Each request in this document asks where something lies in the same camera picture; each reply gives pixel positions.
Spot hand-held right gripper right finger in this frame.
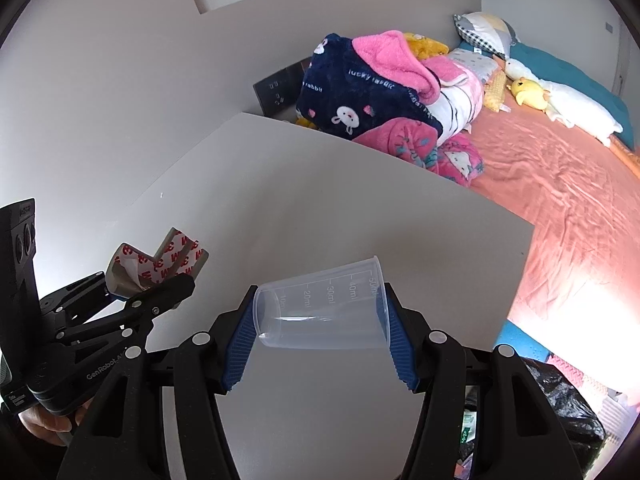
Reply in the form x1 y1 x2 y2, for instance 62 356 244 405
382 282 583 480

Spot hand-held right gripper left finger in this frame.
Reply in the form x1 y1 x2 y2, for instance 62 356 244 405
57 285 261 480

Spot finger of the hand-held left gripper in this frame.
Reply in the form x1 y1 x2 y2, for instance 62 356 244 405
40 270 123 323
55 274 196 356

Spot clear plastic measuring cup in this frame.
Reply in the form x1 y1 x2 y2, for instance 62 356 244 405
252 256 392 350

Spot black trash bag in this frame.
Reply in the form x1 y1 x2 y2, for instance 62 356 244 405
460 355 606 480

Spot person's left hand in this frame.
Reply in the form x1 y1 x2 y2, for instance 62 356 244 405
20 400 96 446

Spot blue mat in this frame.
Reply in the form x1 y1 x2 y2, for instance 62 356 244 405
500 320 551 361

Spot white bedside table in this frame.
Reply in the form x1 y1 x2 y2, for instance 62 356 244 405
127 112 536 480

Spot pink cat-print blanket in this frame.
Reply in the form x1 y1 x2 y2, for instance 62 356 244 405
352 117 485 188

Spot pink beige foam floor mat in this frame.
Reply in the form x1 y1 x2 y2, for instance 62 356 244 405
545 355 631 441

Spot bed with pink sheet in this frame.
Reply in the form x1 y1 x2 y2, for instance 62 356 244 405
470 42 640 391

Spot pink white folded blanket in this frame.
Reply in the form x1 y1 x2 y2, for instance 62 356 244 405
420 55 486 143

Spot yellow corn plush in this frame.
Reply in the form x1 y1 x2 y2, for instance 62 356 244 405
481 70 508 113

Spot yellow duck plush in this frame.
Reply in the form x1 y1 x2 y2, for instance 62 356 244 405
509 77 551 111

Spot grey dotted pillow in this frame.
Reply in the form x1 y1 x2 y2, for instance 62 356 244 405
447 49 501 83

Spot white goose plush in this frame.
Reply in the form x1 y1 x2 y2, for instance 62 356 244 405
502 57 640 171

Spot yellow fleece garment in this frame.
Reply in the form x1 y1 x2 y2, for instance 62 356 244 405
404 32 450 58

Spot patchwork pillow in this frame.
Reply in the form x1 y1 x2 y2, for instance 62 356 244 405
454 11 521 58

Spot dark wall socket panel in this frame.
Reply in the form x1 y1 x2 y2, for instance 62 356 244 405
252 57 313 121

